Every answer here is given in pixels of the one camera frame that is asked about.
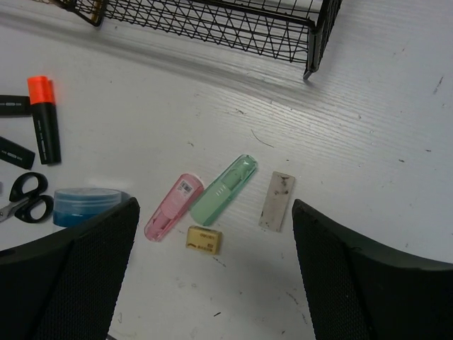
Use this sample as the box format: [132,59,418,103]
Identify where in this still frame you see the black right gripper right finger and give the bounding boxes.
[292,199,452,339]

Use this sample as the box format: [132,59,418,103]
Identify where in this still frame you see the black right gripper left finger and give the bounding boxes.
[1,198,140,339]

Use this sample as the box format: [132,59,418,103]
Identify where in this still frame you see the blue tape roll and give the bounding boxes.
[52,188,131,227]

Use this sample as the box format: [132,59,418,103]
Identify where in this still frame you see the black handled scissors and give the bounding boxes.
[1,172,54,224]

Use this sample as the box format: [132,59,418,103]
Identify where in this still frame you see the white eraser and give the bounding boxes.
[258,171,295,232]

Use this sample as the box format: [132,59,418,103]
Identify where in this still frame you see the pink cap black highlighter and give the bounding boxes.
[0,137,35,170]

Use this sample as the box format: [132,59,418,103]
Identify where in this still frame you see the green cap black highlighter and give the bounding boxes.
[0,95,31,117]

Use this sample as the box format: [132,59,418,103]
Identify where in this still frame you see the orange cap black highlighter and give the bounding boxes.
[27,76,62,165]

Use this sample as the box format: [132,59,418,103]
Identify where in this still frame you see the yellow eraser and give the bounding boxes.
[185,226,223,255]

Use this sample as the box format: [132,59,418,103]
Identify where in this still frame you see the pink correction tape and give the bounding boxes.
[144,174,204,242]

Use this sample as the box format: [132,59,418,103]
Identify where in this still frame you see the green correction tape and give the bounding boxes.
[190,154,258,226]

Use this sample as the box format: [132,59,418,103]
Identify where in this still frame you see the black wire basket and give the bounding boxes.
[52,0,343,81]

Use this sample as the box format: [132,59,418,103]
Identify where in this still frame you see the gold wire basket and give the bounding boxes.
[49,0,110,22]

